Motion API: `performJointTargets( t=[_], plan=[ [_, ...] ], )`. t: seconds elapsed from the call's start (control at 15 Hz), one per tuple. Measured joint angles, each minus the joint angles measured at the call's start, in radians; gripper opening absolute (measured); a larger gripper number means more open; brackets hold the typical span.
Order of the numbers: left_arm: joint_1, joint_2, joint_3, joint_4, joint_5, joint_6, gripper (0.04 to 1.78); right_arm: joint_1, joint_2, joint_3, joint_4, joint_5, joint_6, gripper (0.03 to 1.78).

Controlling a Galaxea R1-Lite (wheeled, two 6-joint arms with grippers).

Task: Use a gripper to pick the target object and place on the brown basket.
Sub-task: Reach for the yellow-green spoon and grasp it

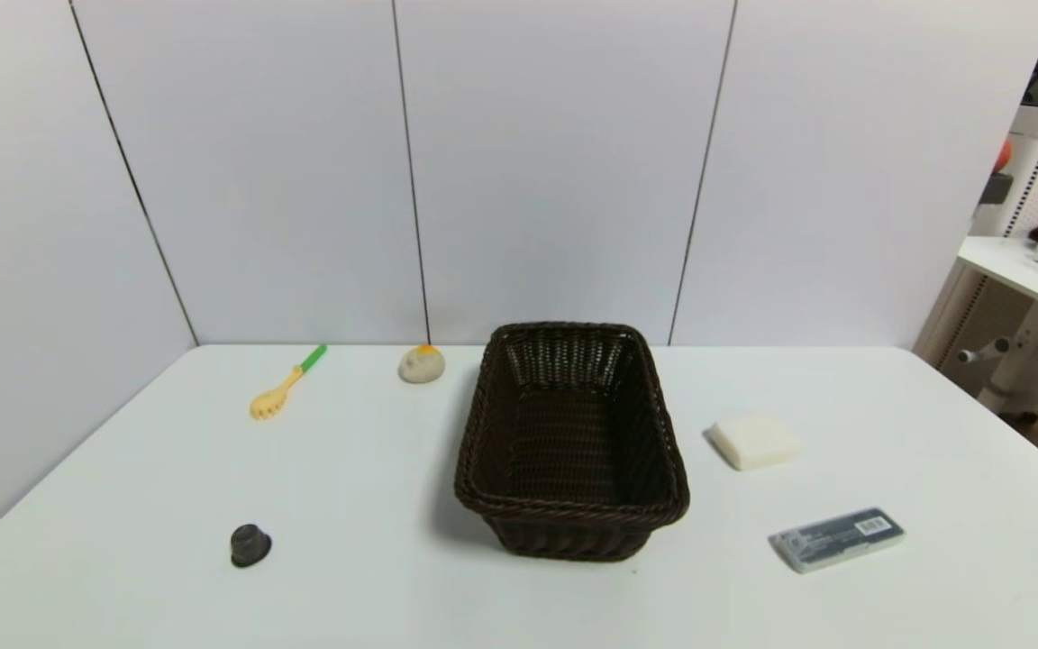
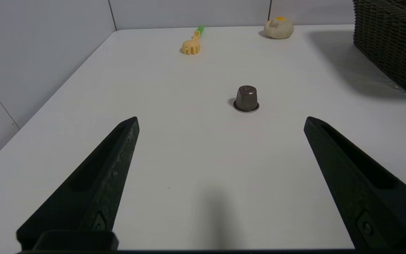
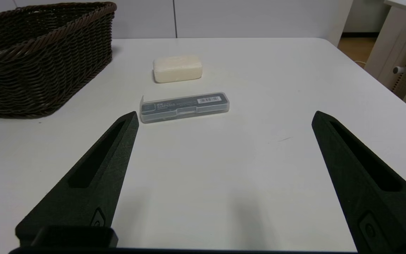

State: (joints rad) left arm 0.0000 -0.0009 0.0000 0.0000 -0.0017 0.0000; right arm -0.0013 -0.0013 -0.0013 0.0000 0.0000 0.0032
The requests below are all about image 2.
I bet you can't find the cream bun with orange spot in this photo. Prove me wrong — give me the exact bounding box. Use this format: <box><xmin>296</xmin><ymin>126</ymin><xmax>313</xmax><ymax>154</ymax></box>
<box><xmin>264</xmin><ymin>16</ymin><xmax>294</xmax><ymax>40</ymax></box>

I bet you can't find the green-handled wooden spatula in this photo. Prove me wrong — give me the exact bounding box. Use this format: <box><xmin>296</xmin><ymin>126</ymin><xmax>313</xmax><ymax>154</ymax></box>
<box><xmin>182</xmin><ymin>26</ymin><xmax>205</xmax><ymax>55</ymax></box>

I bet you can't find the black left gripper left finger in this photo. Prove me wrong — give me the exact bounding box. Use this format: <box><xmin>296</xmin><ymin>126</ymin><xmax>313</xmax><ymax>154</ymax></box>
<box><xmin>16</xmin><ymin>116</ymin><xmax>140</xmax><ymax>250</ymax></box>

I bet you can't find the brown wicker basket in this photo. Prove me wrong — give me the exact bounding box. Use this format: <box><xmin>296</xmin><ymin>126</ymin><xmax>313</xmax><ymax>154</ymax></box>
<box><xmin>352</xmin><ymin>0</ymin><xmax>406</xmax><ymax>101</ymax></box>

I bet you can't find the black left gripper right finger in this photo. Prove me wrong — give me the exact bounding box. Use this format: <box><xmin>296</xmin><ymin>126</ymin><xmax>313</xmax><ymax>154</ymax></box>
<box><xmin>303</xmin><ymin>116</ymin><xmax>406</xmax><ymax>250</ymax></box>

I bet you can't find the grey coffee capsule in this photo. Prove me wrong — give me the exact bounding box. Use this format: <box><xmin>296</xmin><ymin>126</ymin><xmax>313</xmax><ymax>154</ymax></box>
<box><xmin>233</xmin><ymin>85</ymin><xmax>260</xmax><ymax>113</ymax></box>

